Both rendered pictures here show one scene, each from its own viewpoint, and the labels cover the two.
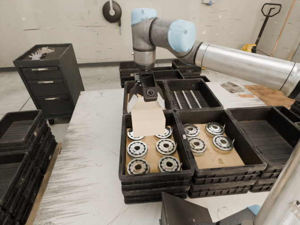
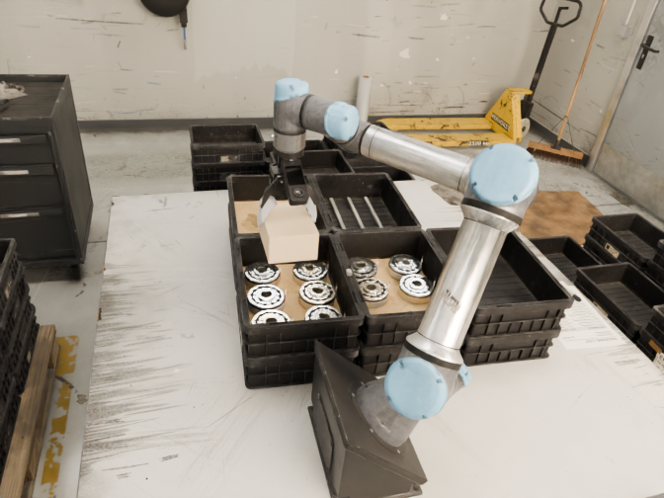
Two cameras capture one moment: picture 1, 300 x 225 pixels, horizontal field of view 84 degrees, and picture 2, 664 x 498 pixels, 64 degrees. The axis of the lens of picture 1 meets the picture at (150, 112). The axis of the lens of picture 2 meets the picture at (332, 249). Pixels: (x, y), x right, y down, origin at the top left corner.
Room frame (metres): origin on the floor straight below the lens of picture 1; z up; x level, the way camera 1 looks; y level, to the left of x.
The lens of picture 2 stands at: (-0.60, 0.10, 1.81)
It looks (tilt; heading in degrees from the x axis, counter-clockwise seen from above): 34 degrees down; 350
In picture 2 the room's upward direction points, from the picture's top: 6 degrees clockwise
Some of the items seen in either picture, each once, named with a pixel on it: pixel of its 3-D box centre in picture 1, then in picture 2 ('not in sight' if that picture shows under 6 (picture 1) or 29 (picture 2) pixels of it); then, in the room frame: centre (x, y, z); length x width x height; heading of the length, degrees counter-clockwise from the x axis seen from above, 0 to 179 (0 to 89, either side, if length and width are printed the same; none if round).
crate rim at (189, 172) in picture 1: (152, 139); (293, 277); (0.56, -0.01, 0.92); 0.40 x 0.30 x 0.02; 5
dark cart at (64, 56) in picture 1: (59, 85); (30, 182); (1.97, 1.20, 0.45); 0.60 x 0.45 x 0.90; 8
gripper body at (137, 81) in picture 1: (144, 77); (287, 169); (0.56, 0.02, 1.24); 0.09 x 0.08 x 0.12; 8
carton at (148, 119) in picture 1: (146, 115); (287, 230); (0.53, 0.01, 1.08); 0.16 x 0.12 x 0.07; 8
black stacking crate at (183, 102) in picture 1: (189, 99); (361, 214); (0.98, -0.27, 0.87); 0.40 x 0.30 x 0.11; 5
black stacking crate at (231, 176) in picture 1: (210, 142); (395, 285); (0.58, -0.31, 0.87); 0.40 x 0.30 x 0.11; 5
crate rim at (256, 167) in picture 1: (213, 135); (398, 271); (0.58, -0.31, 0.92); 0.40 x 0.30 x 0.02; 5
